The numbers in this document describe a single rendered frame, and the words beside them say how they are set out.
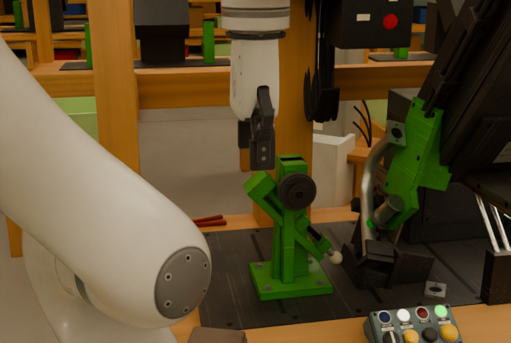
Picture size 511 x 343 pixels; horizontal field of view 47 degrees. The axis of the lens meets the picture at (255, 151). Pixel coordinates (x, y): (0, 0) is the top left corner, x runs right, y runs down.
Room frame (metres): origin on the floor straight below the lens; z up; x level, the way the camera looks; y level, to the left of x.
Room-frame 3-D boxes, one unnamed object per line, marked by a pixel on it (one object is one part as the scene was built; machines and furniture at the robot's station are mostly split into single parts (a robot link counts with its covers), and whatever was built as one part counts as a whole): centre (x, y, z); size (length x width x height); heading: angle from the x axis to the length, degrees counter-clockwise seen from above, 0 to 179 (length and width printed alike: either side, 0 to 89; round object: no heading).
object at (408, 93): (1.38, -0.49, 1.07); 0.30 x 0.18 x 0.34; 100
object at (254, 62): (0.74, 0.00, 1.41); 0.10 x 0.07 x 0.11; 10
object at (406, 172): (1.15, -0.35, 1.17); 0.13 x 0.12 x 0.20; 100
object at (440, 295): (1.06, -0.36, 0.90); 0.06 x 0.04 x 0.01; 160
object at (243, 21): (0.74, 0.00, 1.47); 0.09 x 0.08 x 0.03; 10
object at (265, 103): (0.69, -0.01, 1.37); 0.08 x 0.01 x 0.06; 10
